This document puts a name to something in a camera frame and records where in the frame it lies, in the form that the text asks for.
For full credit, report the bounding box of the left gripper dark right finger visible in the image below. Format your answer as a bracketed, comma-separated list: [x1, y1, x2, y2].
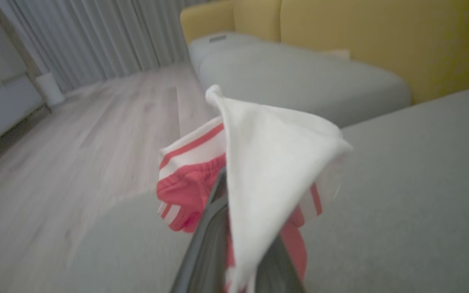
[255, 236, 306, 293]

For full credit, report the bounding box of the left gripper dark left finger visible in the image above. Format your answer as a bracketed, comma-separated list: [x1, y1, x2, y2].
[169, 167, 229, 293]

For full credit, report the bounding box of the red white lettered jersey shirt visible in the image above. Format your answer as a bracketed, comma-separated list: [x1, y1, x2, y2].
[156, 84, 353, 293]

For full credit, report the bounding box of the large grey sofa seat cushion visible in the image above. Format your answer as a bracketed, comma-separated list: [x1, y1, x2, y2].
[55, 83, 469, 293]

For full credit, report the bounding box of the grey sofa chaise cushion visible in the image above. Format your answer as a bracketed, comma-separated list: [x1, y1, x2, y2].
[188, 32, 412, 127]

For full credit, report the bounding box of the small white bin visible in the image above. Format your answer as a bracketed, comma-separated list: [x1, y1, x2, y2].
[35, 72, 65, 107]

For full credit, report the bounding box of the grey pleated curtain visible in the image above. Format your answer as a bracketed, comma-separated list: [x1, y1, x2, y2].
[0, 0, 204, 93]

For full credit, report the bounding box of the grey cabinet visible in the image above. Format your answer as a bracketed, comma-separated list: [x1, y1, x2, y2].
[0, 0, 53, 157]

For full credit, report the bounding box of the yellow sofa backrest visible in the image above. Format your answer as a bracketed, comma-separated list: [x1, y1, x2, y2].
[180, 0, 469, 104]

